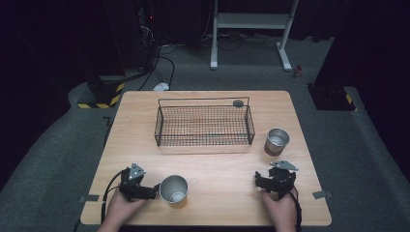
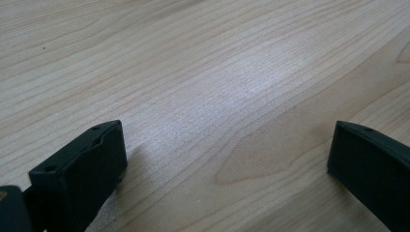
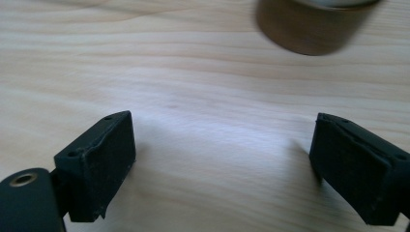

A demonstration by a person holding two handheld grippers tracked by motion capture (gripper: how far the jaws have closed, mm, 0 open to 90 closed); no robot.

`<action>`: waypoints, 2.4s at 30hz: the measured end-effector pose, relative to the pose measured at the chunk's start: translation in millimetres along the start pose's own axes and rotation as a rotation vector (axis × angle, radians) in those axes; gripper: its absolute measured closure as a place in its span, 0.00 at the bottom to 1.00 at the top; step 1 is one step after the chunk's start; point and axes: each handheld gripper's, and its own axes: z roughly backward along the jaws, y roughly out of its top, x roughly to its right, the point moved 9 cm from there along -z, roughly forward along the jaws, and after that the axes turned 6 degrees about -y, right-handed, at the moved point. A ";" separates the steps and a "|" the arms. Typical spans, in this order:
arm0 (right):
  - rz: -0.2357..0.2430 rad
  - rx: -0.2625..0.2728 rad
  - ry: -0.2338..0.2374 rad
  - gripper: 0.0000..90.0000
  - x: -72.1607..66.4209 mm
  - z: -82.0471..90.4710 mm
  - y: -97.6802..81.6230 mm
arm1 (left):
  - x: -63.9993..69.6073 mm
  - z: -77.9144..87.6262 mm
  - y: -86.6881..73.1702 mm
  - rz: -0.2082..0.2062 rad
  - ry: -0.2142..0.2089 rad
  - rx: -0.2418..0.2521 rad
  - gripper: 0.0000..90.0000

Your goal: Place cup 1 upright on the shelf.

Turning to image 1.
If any person's right hand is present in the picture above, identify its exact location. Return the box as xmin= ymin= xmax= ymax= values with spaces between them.
xmin=260 ymin=188 xmax=300 ymax=230

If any dark computer tower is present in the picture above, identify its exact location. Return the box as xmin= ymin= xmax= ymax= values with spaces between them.
xmin=134 ymin=0 xmax=162 ymax=72

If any bundle of black cables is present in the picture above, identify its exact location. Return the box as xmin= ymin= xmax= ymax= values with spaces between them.
xmin=200 ymin=30 xmax=282 ymax=52

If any person's left hand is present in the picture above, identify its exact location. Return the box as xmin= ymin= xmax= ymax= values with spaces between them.
xmin=103 ymin=189 xmax=148 ymax=228

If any black wire basket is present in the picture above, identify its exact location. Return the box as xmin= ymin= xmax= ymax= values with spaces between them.
xmin=154 ymin=97 xmax=256 ymax=148

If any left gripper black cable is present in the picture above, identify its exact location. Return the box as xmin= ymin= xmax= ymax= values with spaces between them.
xmin=100 ymin=168 xmax=129 ymax=225

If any brown metal cup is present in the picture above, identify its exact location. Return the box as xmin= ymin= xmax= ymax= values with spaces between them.
xmin=263 ymin=128 xmax=291 ymax=158

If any yellow black striped base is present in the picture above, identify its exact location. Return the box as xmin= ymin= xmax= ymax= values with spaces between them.
xmin=76 ymin=75 xmax=126 ymax=110
xmin=307 ymin=83 xmax=359 ymax=112

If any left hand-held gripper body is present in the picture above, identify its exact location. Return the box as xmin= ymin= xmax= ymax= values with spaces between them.
xmin=119 ymin=162 xmax=155 ymax=203

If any white metal stand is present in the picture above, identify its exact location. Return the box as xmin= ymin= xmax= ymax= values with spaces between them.
xmin=210 ymin=0 xmax=300 ymax=73

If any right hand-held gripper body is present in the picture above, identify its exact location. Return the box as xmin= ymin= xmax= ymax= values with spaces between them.
xmin=265 ymin=159 xmax=300 ymax=199

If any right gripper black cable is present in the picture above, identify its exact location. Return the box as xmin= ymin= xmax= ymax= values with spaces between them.
xmin=283 ymin=186 xmax=304 ymax=232

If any orange metal cup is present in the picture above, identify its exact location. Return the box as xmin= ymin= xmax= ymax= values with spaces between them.
xmin=159 ymin=174 xmax=190 ymax=208

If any black floor cable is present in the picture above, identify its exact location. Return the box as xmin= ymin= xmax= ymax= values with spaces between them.
xmin=137 ymin=44 xmax=179 ymax=92

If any grey tape strip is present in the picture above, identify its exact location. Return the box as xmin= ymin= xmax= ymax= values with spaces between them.
xmin=78 ymin=193 xmax=101 ymax=204
xmin=311 ymin=189 xmax=334 ymax=200

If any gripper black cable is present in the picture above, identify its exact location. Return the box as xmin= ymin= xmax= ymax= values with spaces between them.
xmin=100 ymin=168 xmax=129 ymax=225
xmin=283 ymin=186 xmax=304 ymax=232

